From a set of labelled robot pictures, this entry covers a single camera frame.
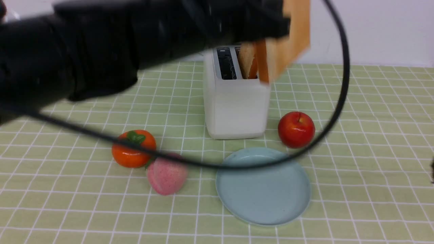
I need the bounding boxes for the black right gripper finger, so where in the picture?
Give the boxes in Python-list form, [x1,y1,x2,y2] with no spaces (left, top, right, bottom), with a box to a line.
[430,160,434,184]

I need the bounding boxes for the toasted bread slice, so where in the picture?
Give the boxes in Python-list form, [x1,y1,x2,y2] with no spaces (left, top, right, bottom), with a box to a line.
[238,43,258,79]
[254,0,311,84]

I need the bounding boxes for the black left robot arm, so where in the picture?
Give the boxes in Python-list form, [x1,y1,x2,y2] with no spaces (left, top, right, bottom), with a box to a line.
[0,0,290,111]

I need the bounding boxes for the green checkered tablecloth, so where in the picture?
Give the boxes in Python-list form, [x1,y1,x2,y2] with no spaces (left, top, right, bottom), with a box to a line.
[0,62,434,244]

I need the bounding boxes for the red apple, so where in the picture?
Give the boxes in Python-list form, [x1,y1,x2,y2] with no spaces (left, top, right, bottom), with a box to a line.
[278,111,316,148]

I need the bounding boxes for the light blue plate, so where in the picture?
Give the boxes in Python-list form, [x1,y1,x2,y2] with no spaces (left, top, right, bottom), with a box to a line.
[215,161,312,226]

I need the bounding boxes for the white two-slot toaster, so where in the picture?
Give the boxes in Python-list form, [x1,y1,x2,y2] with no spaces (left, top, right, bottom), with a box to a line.
[203,46,271,140]

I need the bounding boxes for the pink peach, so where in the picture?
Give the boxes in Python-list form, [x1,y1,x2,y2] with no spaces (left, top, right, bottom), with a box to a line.
[146,157,189,196]

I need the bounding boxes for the orange persimmon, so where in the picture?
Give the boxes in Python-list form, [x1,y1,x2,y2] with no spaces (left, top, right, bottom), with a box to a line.
[112,129,156,168]

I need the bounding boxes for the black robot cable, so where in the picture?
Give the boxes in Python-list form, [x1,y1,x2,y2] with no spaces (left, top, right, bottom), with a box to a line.
[0,0,350,170]

